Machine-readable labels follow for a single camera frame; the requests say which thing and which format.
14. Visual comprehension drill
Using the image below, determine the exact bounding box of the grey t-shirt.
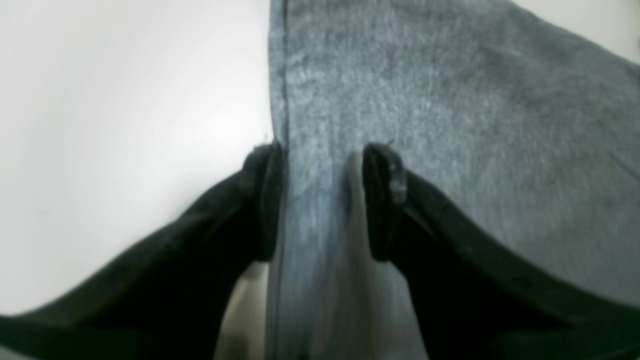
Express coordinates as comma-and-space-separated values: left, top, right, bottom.
266, 0, 640, 360

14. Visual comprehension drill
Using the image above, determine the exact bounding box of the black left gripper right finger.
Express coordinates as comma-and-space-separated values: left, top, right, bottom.
362, 143, 640, 360

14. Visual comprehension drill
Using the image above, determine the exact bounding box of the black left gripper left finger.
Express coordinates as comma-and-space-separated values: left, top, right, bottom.
0, 142, 283, 360

